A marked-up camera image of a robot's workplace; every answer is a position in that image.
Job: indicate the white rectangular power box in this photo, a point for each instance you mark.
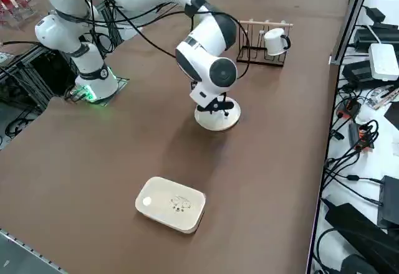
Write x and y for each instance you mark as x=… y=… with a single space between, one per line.
x=383 y=62

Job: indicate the clear acrylic rack red items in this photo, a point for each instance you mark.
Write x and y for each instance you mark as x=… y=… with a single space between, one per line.
x=15 y=9

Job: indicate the black power adapter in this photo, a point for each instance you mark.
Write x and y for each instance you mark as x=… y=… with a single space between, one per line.
x=368 y=39
x=375 y=14
x=358 y=71

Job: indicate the black rectangular box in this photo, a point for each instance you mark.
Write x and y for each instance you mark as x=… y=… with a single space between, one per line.
x=389 y=202

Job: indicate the black aluminium frame stand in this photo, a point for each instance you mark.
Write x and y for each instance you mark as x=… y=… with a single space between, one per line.
x=37 y=68

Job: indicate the aluminium frame beam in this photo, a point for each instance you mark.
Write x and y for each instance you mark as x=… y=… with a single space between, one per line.
x=346 y=28

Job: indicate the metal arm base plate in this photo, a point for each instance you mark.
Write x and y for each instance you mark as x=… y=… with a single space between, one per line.
x=124 y=81

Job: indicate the cream lunch box with print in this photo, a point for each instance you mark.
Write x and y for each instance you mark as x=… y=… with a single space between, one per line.
x=168 y=202

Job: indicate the white round plate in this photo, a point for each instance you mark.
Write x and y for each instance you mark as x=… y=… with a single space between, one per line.
x=218 y=124

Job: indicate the red black connector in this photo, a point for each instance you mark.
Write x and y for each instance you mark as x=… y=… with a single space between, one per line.
x=355 y=134
x=349 y=109

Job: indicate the grey metal edge rail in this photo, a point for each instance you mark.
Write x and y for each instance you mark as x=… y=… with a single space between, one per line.
x=31 y=249

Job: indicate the colourful printed packet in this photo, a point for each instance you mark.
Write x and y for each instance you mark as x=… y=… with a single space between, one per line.
x=383 y=96

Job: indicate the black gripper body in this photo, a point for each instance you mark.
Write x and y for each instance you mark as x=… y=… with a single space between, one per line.
x=218 y=103

